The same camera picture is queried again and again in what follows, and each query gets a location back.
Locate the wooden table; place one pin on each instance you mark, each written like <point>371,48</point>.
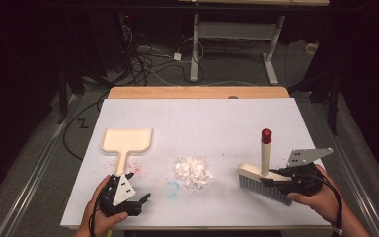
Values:
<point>194,92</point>

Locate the white metal desk frame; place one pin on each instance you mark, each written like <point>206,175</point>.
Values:
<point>233,31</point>

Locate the cream plastic dustpan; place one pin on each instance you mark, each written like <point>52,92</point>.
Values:
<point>126,141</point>

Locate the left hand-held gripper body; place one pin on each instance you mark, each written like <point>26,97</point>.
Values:
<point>123,192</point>

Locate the white wrist band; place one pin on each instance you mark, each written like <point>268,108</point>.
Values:
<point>338,231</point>

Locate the white table cover board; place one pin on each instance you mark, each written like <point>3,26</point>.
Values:
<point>204,125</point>

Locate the person's right hand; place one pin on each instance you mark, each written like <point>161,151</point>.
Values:
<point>325,204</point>

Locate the person's left hand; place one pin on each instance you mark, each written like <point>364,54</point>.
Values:
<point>90,217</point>

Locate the white power adapter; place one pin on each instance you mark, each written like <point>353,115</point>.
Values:
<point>177,56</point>

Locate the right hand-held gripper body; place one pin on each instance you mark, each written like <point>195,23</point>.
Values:
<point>304,179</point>

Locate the pile of white paper scraps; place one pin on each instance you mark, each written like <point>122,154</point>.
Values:
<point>192,171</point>

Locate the cream brush with red cap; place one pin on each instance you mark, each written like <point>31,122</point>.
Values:
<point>265,154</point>

